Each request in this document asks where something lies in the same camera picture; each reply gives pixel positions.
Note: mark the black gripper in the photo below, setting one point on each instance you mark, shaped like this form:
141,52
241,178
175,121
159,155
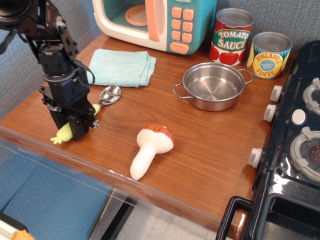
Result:
66,97

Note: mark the yellow handled metal spoon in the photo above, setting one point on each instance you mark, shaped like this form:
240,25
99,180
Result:
107,97

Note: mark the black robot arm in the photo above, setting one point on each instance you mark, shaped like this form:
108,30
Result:
39,23

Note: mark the light blue rag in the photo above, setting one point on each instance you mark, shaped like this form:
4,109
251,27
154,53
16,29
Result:
121,68

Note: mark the plush mushroom toy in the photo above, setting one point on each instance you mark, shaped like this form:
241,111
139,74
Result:
153,139

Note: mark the clear acrylic barrier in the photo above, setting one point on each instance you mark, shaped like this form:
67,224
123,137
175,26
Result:
56,202

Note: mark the orange object at corner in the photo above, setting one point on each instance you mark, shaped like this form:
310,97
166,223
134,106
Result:
11,229

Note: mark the teal toy microwave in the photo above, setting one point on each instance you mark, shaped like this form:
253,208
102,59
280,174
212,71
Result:
173,26

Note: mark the small steel pot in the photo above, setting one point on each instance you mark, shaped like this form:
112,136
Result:
212,86

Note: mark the tomato sauce can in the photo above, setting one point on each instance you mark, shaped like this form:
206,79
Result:
232,30

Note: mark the pineapple slices can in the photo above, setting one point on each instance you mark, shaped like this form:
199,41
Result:
268,55

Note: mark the black toy stove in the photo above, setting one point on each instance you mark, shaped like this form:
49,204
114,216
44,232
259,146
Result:
286,189

